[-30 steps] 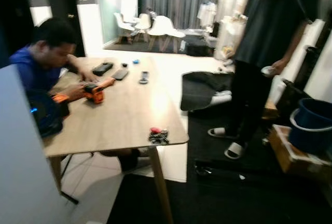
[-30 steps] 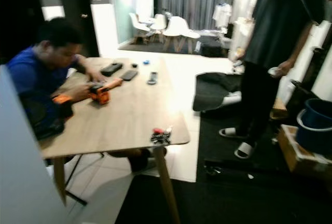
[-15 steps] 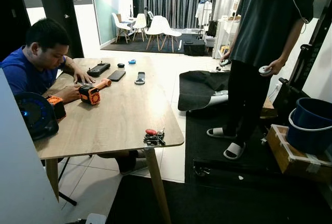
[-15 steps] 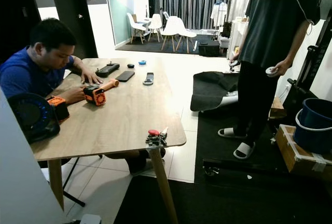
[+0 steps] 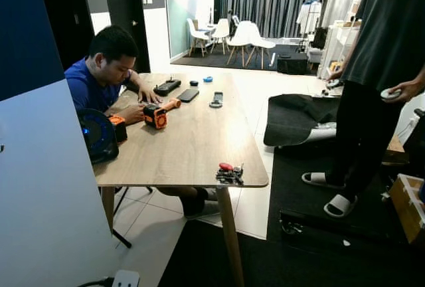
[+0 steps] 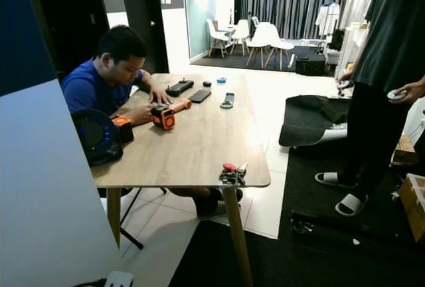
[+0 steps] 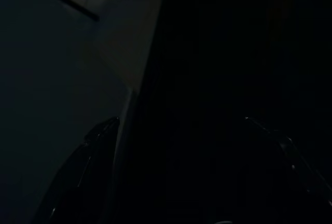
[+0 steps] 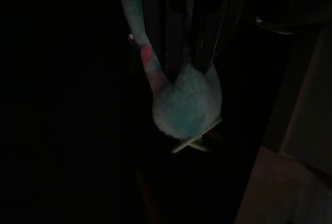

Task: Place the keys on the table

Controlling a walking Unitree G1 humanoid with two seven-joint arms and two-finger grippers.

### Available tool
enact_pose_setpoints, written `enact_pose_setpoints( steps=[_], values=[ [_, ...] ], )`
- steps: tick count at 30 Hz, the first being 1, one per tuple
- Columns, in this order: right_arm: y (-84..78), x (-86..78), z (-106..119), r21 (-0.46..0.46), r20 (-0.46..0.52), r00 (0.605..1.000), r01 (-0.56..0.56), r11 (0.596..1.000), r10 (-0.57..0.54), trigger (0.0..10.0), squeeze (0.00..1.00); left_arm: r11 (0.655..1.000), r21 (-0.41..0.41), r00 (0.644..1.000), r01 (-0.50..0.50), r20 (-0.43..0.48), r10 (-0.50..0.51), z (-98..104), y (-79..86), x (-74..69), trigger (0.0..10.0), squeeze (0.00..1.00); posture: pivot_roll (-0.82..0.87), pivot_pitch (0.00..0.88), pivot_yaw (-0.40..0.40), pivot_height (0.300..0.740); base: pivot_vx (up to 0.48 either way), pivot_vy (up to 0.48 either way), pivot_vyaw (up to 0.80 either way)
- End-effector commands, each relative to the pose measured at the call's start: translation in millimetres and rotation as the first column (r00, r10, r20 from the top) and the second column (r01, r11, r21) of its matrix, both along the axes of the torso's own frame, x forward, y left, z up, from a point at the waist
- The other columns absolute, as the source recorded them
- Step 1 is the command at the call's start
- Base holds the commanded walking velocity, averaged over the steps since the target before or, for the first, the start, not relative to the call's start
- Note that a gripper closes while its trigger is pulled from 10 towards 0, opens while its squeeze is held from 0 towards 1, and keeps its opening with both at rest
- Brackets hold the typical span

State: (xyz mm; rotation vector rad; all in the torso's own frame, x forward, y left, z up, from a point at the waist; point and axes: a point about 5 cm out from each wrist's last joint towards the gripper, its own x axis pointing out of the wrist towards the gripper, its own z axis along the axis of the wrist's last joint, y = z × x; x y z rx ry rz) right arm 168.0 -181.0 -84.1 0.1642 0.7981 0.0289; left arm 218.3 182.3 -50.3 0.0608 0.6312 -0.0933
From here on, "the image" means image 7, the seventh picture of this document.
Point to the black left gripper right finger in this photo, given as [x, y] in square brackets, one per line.
[285, 172]

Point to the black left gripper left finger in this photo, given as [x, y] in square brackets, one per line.
[85, 172]

